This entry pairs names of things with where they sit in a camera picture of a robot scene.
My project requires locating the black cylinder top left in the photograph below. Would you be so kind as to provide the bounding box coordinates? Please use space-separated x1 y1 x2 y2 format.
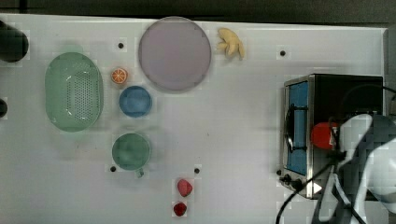
0 21 29 63

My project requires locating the black steel toaster oven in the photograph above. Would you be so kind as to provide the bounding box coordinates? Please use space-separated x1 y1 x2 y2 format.
278 74 383 200

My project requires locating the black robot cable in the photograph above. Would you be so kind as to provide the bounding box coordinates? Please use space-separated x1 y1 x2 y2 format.
275 83 396 224

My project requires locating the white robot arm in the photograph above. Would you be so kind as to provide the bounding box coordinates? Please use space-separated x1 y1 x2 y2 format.
312 115 395 224

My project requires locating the orange slice toy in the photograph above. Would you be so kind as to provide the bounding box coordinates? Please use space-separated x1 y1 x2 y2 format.
111 68 128 85

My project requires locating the dark red strawberry toy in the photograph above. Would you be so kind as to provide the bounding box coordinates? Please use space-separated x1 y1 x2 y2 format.
173 202 187 217

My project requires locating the lilac round plate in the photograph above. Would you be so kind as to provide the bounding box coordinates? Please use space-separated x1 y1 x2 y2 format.
138 17 211 91

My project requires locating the black knob left edge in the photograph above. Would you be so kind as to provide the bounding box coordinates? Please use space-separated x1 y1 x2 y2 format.
0 99 7 118

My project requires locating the yellow banana bunch toy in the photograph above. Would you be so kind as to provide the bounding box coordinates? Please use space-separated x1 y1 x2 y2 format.
217 28 245 59

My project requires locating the green cup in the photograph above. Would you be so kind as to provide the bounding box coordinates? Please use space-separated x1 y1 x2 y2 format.
112 133 151 178

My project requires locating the blue bowl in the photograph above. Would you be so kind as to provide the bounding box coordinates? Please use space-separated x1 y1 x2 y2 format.
119 86 152 118

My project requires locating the green perforated colander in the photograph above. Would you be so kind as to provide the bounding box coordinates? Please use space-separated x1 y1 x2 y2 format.
45 52 104 133

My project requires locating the red ketchup bottle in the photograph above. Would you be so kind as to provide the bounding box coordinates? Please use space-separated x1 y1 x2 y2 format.
310 122 337 150

